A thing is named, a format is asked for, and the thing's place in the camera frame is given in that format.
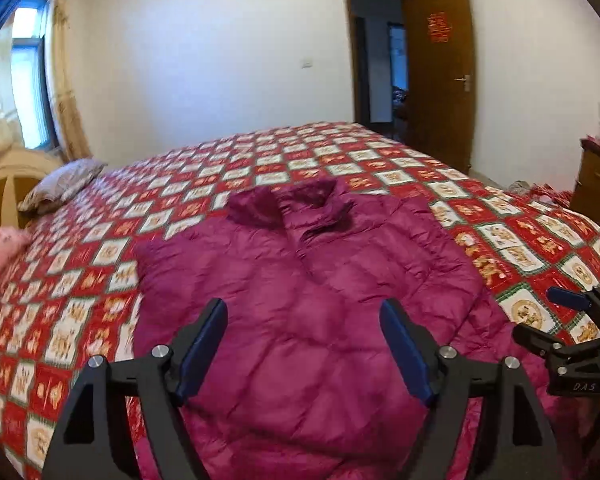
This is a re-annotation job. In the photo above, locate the magenta puffer jacket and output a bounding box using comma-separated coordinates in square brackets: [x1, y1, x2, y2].
[133, 179, 547, 479]

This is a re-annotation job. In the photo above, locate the clothes pile on floor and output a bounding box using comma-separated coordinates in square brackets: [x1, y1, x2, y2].
[507, 180, 573, 207]

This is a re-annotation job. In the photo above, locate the brown wooden dresser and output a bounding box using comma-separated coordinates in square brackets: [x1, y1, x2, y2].
[570, 138, 600, 226]

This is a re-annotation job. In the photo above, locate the red patchwork bear bedspread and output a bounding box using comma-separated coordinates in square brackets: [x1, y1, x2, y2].
[0, 122, 600, 479]

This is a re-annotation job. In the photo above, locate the brown wooden door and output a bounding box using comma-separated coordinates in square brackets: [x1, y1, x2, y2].
[403, 0, 477, 174]

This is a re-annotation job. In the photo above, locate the striped grey pillow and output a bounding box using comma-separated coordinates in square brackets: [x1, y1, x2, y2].
[17, 158, 107, 214]

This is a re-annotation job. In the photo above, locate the cream wooden headboard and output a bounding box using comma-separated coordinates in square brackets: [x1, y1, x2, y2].
[0, 146, 64, 229]

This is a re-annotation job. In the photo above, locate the beige patterned curtain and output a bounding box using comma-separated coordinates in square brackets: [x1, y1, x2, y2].
[44, 0, 92, 162]

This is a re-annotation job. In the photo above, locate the red double happiness decal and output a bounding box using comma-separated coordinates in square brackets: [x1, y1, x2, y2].
[427, 11, 453, 44]

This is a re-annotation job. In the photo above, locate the silver door handle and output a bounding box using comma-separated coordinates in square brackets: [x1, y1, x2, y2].
[455, 74, 471, 92]

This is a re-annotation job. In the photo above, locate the window with blue frame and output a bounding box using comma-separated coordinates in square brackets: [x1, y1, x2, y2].
[12, 0, 58, 152]

